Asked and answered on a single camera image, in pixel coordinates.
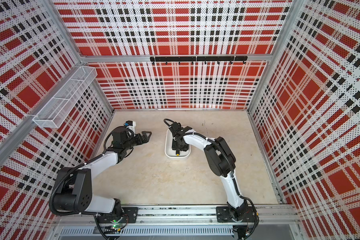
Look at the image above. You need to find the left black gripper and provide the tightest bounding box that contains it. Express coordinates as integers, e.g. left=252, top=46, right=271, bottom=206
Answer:
left=122, top=131, right=152, bottom=151

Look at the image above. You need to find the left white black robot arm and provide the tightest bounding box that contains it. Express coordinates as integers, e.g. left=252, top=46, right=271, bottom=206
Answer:
left=49, top=121, right=152, bottom=219

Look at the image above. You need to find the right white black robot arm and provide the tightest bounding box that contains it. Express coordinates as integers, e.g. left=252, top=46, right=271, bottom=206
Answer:
left=164, top=119, right=259, bottom=225

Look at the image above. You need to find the white plastic bin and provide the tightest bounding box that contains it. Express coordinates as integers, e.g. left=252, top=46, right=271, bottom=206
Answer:
left=165, top=130, right=191, bottom=160

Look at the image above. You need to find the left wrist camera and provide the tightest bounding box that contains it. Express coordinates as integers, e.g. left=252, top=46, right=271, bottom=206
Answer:
left=124, top=121, right=137, bottom=134

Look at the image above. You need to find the black hook rail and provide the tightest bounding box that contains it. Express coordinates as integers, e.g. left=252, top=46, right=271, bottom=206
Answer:
left=150, top=56, right=248, bottom=64

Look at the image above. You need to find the white wire mesh shelf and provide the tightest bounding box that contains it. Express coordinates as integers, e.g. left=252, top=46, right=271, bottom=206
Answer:
left=33, top=66, right=97, bottom=129

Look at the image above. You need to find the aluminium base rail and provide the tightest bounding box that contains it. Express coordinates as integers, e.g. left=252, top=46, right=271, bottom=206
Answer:
left=47, top=205, right=305, bottom=240

